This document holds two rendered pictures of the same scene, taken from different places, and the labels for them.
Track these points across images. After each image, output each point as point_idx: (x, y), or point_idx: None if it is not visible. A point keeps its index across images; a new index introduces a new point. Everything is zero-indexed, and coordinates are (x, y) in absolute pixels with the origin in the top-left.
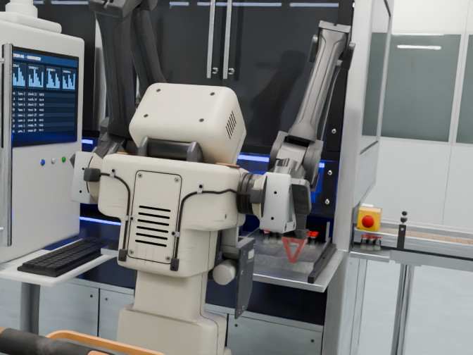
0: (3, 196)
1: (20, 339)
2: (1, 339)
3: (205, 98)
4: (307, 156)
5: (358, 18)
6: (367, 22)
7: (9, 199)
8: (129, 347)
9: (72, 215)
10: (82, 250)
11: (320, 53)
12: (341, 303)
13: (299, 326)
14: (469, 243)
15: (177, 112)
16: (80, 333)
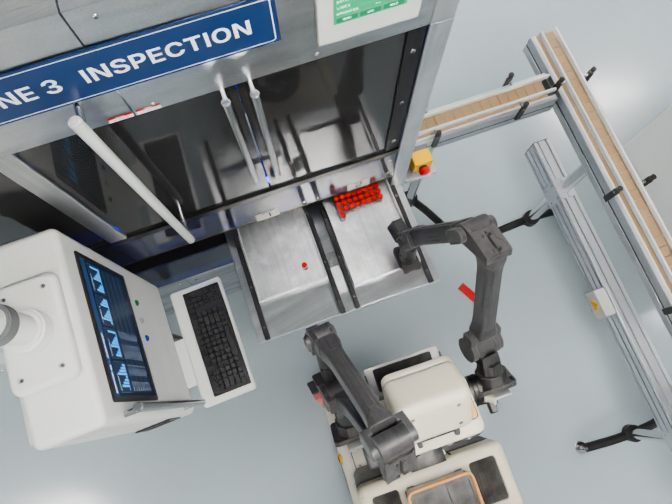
0: (172, 396)
1: None
2: None
3: (454, 409)
4: (497, 348)
5: (427, 65)
6: (436, 65)
7: (194, 403)
8: (450, 480)
9: (154, 296)
10: (218, 331)
11: (491, 282)
12: None
13: None
14: (482, 110)
15: (439, 426)
16: (420, 489)
